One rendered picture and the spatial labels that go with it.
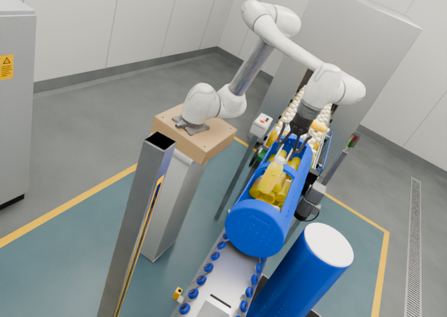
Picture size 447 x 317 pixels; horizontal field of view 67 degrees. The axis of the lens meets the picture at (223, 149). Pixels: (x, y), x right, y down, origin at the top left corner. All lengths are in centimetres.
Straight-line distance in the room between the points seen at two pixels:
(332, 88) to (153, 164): 74
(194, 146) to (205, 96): 29
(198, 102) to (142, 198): 112
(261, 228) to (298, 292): 54
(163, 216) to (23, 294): 94
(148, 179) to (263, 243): 88
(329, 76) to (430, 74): 508
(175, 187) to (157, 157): 137
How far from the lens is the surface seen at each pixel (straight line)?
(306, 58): 151
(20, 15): 216
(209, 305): 134
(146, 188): 88
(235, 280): 162
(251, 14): 165
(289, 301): 205
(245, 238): 163
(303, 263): 187
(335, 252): 189
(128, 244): 105
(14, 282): 257
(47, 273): 259
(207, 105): 196
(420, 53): 627
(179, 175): 211
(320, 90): 129
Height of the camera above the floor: 216
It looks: 32 degrees down
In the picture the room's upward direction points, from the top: 23 degrees clockwise
